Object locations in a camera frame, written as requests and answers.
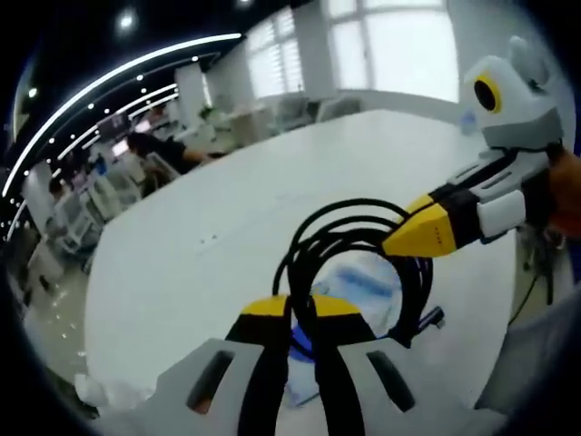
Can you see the grey office chair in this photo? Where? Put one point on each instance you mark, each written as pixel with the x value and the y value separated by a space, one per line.
pixel 535 363

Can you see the person's right hand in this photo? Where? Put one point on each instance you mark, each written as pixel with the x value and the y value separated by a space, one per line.
pixel 567 191

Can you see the green potted plant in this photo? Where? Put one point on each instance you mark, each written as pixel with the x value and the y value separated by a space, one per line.
pixel 206 112

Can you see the window with blinds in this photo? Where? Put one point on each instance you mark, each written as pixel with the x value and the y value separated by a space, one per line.
pixel 274 54

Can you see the clear packet of blue masks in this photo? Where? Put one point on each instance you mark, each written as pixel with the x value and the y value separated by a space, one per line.
pixel 358 281

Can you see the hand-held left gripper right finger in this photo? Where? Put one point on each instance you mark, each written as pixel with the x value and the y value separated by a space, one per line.
pixel 345 377

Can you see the row of office workstations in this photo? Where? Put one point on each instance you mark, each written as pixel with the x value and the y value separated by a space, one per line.
pixel 91 204

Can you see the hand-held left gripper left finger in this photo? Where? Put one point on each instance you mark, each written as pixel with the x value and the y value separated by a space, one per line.
pixel 263 363

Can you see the curved ceiling light strip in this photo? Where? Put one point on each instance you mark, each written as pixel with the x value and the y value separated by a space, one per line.
pixel 113 77

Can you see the white table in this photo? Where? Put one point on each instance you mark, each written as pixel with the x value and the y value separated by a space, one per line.
pixel 204 204

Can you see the white office chair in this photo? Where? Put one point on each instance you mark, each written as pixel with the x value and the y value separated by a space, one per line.
pixel 340 108

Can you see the small blue packet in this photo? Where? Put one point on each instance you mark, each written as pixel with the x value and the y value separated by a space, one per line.
pixel 467 122

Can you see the large bright window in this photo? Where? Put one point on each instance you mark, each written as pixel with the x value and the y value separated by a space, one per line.
pixel 399 50

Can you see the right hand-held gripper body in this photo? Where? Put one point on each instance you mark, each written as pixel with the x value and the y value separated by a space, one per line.
pixel 517 109

